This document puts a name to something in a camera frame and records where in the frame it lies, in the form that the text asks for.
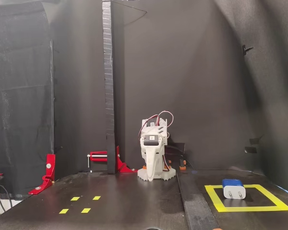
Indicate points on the white moving gripper finger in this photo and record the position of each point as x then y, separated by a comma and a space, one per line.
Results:
150, 165

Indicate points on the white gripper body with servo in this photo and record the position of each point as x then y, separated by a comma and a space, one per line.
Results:
150, 148

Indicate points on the blue and white charger block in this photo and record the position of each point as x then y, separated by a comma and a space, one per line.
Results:
234, 192

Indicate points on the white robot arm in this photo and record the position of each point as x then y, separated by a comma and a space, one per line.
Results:
168, 175

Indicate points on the red metal corner clamp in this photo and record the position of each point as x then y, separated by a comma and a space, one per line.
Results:
50, 167
123, 167

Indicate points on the long black flat strip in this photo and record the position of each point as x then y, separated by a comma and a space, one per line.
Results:
194, 206

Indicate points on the small yellow tape marker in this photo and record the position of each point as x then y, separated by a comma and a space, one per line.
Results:
85, 210
96, 198
75, 198
63, 211

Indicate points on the yellow tape square outline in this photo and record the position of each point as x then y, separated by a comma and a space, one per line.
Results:
254, 208

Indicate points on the black fabric curtain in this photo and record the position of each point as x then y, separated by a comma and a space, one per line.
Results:
24, 95

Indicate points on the small black wall clip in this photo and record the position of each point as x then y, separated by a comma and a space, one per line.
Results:
244, 49

